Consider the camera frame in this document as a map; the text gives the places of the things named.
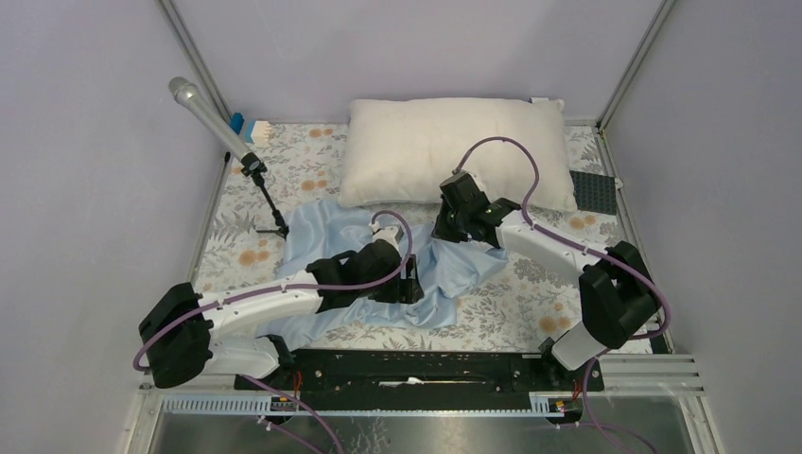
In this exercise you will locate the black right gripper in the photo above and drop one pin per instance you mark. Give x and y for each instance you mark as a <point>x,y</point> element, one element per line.
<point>442,229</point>

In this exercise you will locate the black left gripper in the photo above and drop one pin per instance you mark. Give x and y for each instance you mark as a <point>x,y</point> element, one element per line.
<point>405,290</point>

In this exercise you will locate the light blue pillowcase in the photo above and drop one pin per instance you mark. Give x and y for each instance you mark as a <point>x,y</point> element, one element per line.
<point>447,271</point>

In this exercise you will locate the cream white pillow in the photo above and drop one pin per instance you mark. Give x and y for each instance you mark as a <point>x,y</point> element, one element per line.
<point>400,151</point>

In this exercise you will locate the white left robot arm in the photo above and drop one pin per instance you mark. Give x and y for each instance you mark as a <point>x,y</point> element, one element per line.
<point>188,334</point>

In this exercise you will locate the dark grey studded baseplate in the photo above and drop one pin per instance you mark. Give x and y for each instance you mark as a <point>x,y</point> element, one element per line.
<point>595,193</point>

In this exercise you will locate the floral patterned table mat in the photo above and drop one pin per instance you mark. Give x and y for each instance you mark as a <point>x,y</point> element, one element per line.
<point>513,311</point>

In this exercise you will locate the blue and white block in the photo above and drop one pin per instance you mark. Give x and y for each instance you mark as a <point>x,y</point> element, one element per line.
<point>257,132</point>

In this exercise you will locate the silver microphone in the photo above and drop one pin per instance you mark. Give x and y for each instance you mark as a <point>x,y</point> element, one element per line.
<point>189,96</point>

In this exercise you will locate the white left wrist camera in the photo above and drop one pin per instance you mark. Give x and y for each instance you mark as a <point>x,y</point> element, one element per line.
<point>392,234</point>

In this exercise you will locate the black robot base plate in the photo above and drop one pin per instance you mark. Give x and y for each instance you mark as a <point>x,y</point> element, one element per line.
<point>429,380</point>

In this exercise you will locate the white slotted cable duct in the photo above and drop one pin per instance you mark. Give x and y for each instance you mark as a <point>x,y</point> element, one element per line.
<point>530,405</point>

